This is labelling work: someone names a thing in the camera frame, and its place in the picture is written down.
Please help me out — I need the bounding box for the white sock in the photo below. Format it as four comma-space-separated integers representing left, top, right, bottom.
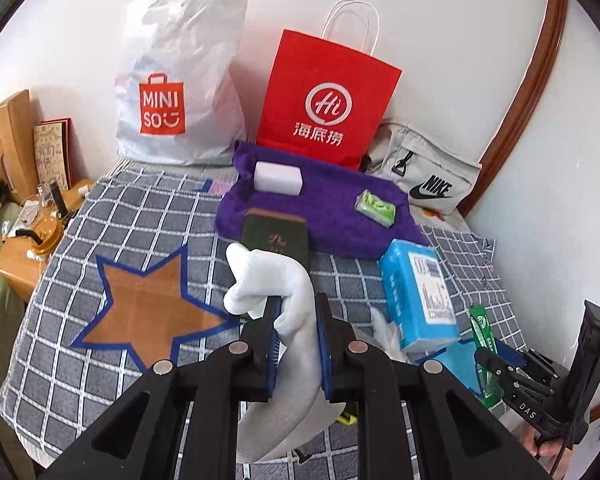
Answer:
223, 243, 344, 464

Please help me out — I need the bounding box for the green wet wipe packet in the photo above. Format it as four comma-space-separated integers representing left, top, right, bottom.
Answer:
468, 304, 505, 409

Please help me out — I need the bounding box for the clear plastic bag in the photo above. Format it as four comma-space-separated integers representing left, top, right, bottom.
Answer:
353, 307, 408, 363

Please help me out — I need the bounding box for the right hand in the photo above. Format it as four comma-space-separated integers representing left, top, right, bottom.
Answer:
518, 422, 573, 479

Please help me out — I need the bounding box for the blue tissue pack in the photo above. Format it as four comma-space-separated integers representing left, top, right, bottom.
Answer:
379, 240, 460, 353

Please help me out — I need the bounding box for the blue star sticker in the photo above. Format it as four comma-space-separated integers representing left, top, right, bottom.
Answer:
414, 337, 528, 399

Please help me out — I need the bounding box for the brown star sticker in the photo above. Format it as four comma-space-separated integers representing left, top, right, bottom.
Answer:
71, 245, 239, 372

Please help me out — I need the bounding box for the green small packet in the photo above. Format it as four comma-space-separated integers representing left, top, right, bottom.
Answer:
354, 190, 396, 228

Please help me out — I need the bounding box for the purple towel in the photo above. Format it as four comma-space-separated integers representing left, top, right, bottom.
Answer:
215, 141, 429, 260

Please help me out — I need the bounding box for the white sponge block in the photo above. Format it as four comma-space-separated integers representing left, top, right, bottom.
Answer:
253, 162, 303, 196

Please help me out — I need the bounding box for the grey checkered bed sheet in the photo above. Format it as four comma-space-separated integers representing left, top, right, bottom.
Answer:
0, 162, 526, 479

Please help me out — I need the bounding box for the grey Nike waist bag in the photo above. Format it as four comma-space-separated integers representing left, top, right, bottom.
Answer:
366, 120, 482, 216

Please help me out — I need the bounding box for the red Haidilao paper bag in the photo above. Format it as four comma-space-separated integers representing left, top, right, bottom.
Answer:
256, 0, 402, 170

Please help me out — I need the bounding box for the wooden nightstand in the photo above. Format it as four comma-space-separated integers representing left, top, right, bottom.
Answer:
0, 178, 94, 304

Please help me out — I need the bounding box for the white Miniso plastic bag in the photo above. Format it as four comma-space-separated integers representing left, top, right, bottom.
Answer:
114, 0, 248, 166

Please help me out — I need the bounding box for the decorated notebook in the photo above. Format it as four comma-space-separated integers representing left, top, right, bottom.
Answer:
33, 118, 72, 191

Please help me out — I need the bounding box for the wooden headboard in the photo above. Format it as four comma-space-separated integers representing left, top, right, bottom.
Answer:
0, 90, 38, 203

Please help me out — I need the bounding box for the brown wooden door frame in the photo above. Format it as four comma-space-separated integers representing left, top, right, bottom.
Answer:
458, 0, 568, 217

